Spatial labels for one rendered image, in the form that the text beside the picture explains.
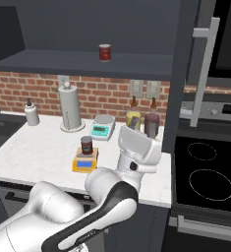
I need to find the silver cabinet door handle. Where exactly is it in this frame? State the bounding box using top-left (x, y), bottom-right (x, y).
top-left (189, 17), bottom-right (221, 128)

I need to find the white paper towel roll holder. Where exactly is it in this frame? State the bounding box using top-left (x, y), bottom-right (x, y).
top-left (57, 81), bottom-right (87, 134)

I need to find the yellow bottle with brown cap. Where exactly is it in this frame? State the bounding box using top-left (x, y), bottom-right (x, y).
top-left (125, 94), bottom-right (143, 132)

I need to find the white soap dispenser bottle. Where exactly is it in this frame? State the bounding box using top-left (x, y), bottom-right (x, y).
top-left (24, 97), bottom-right (40, 127)

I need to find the teal digital scale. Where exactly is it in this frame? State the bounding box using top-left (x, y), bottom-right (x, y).
top-left (89, 113), bottom-right (117, 142)

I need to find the purple bottle with brown cap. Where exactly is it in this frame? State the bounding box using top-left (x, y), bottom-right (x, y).
top-left (144, 96), bottom-right (161, 140)

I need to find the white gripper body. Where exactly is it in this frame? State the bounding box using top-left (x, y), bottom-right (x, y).
top-left (117, 125), bottom-right (163, 167)

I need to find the dark grey cabinet door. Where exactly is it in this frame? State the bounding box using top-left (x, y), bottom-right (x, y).
top-left (161, 0), bottom-right (202, 155)

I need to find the yellow digital scale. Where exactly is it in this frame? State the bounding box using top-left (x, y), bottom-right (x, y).
top-left (71, 146), bottom-right (99, 173)

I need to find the black hob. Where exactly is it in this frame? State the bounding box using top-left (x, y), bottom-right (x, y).
top-left (171, 135), bottom-right (231, 215)

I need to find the silver oven door handle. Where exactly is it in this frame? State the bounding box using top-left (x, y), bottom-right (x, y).
top-left (176, 214), bottom-right (231, 244)

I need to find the dark sink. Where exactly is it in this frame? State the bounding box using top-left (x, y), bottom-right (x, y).
top-left (0, 112), bottom-right (29, 158)

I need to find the silver stove control panel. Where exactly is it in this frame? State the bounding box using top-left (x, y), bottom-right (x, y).
top-left (179, 93), bottom-right (231, 123)

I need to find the black drawer handle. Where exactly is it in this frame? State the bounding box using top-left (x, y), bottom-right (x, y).
top-left (4, 191), bottom-right (33, 204)

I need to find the grey wall outlet plate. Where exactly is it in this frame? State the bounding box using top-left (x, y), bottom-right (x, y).
top-left (145, 80), bottom-right (162, 99)
top-left (129, 79), bottom-right (144, 99)
top-left (57, 74), bottom-right (71, 88)

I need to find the red food can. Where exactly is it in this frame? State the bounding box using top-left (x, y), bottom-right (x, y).
top-left (98, 43), bottom-right (112, 63)

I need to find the dark grey open wall cabinet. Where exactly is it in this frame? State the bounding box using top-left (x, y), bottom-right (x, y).
top-left (0, 0), bottom-right (182, 82)

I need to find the black microwave oven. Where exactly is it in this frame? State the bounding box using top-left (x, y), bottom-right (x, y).
top-left (207, 0), bottom-right (231, 81)

